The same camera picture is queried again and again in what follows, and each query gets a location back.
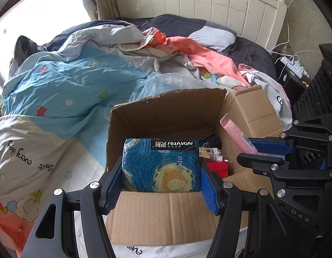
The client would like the star patterned duvet cover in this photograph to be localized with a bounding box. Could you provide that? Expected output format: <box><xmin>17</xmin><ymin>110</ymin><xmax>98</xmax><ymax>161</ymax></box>
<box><xmin>0</xmin><ymin>24</ymin><xmax>292</xmax><ymax>257</ymax></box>

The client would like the white bed headboard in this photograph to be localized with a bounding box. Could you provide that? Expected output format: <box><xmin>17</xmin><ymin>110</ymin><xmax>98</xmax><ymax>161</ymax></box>
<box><xmin>117</xmin><ymin>0</ymin><xmax>288</xmax><ymax>50</ymax></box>

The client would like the white power strip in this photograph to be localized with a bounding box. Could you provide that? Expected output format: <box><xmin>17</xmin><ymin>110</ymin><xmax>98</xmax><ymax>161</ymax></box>
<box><xmin>280</xmin><ymin>57</ymin><xmax>311</xmax><ymax>80</ymax></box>

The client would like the cotton swabs plastic bag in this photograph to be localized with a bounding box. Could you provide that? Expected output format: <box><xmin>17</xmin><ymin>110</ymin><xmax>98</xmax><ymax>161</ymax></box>
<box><xmin>199</xmin><ymin>147</ymin><xmax>229</xmax><ymax>162</ymax></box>

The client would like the pink cream tube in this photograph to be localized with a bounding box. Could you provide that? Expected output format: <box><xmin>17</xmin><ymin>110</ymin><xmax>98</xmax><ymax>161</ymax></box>
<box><xmin>220</xmin><ymin>114</ymin><xmax>258</xmax><ymax>154</ymax></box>

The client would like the dark blue pillow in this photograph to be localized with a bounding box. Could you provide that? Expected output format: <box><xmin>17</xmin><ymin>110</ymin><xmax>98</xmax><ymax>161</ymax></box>
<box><xmin>44</xmin><ymin>14</ymin><xmax>276</xmax><ymax>79</ymax></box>

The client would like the dark blue cylinder bottle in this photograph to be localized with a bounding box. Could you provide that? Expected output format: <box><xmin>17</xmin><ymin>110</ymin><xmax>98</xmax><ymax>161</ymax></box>
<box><xmin>199</xmin><ymin>134</ymin><xmax>222</xmax><ymax>149</ymax></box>

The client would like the starry night tissue pack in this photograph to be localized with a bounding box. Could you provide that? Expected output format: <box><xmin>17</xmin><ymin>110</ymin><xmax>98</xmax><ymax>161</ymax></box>
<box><xmin>122</xmin><ymin>139</ymin><xmax>201</xmax><ymax>193</ymax></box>

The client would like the brown cardboard box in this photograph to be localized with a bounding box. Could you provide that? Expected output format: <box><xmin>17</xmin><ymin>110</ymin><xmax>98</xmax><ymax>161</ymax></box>
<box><xmin>106</xmin><ymin>86</ymin><xmax>282</xmax><ymax>246</ymax></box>

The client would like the red gift box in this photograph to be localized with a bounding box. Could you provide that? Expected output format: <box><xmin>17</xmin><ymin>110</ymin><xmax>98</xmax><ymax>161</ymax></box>
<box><xmin>206</xmin><ymin>161</ymin><xmax>229</xmax><ymax>178</ymax></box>

